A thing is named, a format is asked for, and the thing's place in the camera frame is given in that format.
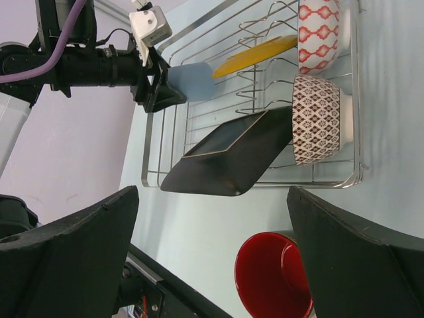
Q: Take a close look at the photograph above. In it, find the brown patterned white bowl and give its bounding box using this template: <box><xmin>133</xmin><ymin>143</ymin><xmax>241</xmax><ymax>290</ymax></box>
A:
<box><xmin>292</xmin><ymin>74</ymin><xmax>354</xmax><ymax>166</ymax></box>

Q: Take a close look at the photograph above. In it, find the light blue cup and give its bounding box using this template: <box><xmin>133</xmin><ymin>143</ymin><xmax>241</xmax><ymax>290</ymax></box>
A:
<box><xmin>168</xmin><ymin>62</ymin><xmax>217</xmax><ymax>103</ymax></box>

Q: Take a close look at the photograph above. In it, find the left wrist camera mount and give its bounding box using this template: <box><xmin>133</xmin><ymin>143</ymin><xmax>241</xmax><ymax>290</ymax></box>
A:
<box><xmin>129</xmin><ymin>0</ymin><xmax>172</xmax><ymax>67</ymax></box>

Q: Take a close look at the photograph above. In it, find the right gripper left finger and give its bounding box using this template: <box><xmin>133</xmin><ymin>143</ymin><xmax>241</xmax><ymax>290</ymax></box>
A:
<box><xmin>1</xmin><ymin>185</ymin><xmax>138</xmax><ymax>317</ymax></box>

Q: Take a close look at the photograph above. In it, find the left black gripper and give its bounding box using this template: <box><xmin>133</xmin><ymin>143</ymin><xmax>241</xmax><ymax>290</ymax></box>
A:
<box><xmin>131</xmin><ymin>56</ymin><xmax>187</xmax><ymax>113</ymax></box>

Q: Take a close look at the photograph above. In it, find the blue patterned bowl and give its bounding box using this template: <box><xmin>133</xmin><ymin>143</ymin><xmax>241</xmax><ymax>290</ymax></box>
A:
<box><xmin>297</xmin><ymin>0</ymin><xmax>351</xmax><ymax>76</ymax></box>

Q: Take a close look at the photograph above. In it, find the yellow round patterned plate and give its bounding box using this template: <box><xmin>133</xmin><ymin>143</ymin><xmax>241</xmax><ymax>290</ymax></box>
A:
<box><xmin>213</xmin><ymin>34</ymin><xmax>297</xmax><ymax>78</ymax></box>

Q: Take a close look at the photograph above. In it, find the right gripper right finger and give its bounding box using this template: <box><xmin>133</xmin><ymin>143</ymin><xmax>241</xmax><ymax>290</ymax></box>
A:
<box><xmin>287</xmin><ymin>186</ymin><xmax>423</xmax><ymax>317</ymax></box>

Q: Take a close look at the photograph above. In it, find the black mug red rim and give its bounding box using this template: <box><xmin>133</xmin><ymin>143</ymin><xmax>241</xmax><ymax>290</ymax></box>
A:
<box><xmin>234</xmin><ymin>230</ymin><xmax>315</xmax><ymax>317</ymax></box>

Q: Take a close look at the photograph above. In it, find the black square floral plate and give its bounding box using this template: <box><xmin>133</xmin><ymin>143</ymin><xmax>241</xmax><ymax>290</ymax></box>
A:
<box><xmin>160</xmin><ymin>107</ymin><xmax>292</xmax><ymax>197</ymax></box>

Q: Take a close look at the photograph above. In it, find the metal wire dish rack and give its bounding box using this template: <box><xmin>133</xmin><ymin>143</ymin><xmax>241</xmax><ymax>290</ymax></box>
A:
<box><xmin>141</xmin><ymin>1</ymin><xmax>366</xmax><ymax>189</ymax></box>

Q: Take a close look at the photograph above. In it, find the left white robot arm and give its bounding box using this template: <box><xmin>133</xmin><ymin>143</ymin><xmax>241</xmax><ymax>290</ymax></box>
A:
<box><xmin>1</xmin><ymin>1</ymin><xmax>186</xmax><ymax>236</ymax></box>

